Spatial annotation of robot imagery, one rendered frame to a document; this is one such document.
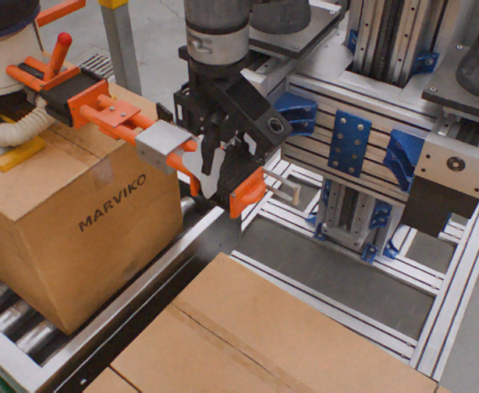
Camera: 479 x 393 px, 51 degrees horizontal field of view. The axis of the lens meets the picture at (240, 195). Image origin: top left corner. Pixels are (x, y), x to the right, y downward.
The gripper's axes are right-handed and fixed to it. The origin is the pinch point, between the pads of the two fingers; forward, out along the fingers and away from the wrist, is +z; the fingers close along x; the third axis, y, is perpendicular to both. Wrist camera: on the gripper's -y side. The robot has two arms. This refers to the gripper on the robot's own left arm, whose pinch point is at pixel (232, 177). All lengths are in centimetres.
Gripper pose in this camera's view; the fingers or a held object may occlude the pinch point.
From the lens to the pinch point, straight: 76.2
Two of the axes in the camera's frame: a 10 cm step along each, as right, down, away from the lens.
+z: -0.1, 7.0, 7.2
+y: -7.9, -4.4, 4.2
